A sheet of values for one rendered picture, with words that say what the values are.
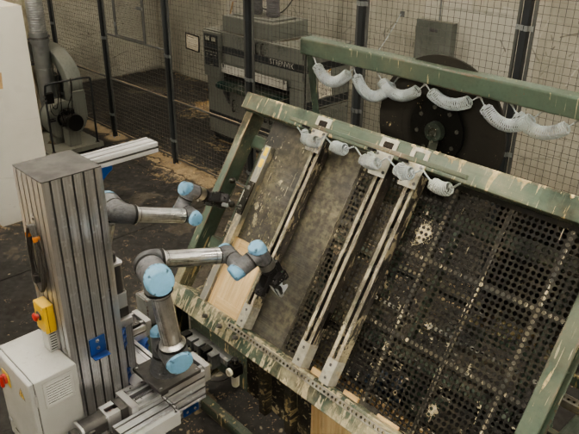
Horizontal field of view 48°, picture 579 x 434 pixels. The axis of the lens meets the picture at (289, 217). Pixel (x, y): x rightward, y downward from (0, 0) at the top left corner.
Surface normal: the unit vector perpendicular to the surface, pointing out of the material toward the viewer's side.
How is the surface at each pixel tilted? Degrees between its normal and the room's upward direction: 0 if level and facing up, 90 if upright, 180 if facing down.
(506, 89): 90
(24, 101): 90
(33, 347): 0
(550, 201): 57
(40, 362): 0
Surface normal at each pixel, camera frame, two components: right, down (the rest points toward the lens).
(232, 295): -0.61, -0.23
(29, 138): 0.70, 0.33
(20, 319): 0.01, -0.90
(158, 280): 0.50, 0.27
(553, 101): -0.73, 0.30
